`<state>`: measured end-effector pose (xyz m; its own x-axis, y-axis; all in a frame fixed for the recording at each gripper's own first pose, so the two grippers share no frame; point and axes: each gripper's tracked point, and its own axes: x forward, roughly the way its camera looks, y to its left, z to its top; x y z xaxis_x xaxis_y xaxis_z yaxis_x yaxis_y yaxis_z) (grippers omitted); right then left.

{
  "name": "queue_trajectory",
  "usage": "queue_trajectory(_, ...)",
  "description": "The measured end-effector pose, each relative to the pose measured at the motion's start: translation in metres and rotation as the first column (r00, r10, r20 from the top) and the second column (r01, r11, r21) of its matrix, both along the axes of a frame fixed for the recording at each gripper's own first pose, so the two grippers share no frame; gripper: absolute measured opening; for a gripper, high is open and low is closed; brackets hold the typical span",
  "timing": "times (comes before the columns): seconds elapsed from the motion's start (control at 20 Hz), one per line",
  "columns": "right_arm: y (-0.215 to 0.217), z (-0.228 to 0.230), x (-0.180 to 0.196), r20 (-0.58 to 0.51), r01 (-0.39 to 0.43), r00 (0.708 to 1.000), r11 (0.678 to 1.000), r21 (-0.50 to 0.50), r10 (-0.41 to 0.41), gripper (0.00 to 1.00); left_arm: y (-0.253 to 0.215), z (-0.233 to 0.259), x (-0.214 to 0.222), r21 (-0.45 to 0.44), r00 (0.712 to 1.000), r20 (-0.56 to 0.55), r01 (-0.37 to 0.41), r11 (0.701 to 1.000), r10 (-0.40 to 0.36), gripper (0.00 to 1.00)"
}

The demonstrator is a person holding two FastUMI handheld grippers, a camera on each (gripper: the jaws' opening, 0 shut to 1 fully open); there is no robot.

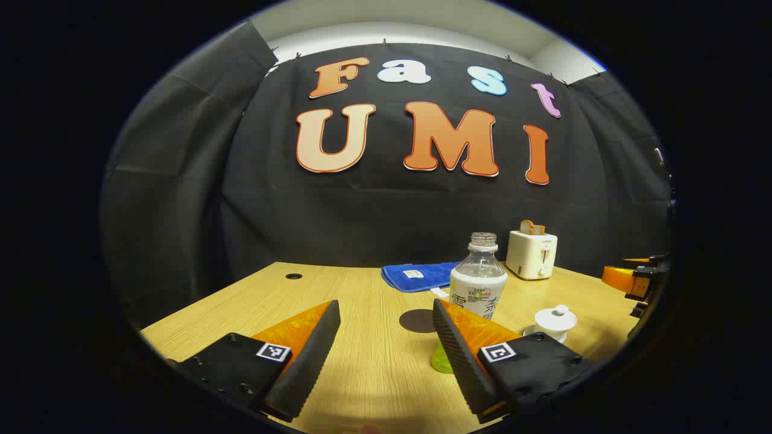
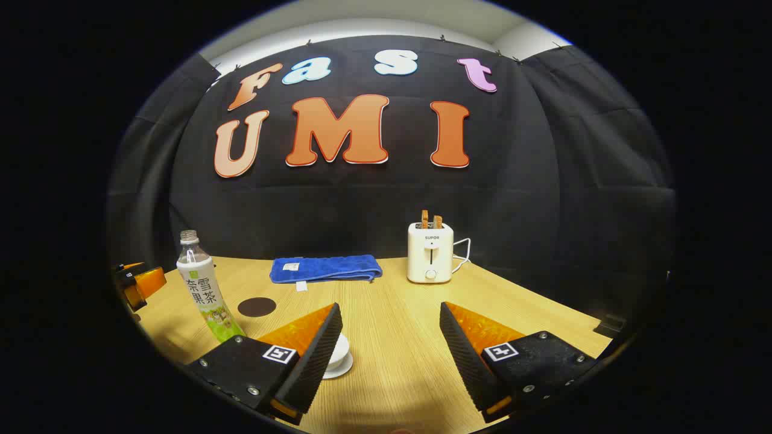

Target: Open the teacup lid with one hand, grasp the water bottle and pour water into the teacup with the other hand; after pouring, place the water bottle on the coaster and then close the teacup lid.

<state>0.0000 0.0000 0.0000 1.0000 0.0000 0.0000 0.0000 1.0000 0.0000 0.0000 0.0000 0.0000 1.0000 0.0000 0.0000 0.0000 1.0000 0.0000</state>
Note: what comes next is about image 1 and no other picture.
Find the white toaster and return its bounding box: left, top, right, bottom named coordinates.
left=505, top=229, right=558, bottom=281

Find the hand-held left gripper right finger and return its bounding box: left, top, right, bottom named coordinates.
left=432, top=298, right=598, bottom=424

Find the blue towel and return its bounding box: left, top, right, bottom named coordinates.
left=381, top=261, right=463, bottom=298

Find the dark round coaster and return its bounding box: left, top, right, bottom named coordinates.
left=399, top=309, right=438, bottom=334

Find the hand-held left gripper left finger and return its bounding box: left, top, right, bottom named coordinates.
left=166, top=300, right=341, bottom=423

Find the white saucer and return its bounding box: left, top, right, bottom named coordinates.
left=522, top=324, right=571, bottom=345

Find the black backdrop cloth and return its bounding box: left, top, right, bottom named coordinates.
left=100, top=21, right=673, bottom=329

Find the clear water bottle green base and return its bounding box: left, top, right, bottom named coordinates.
left=431, top=232, right=508, bottom=374

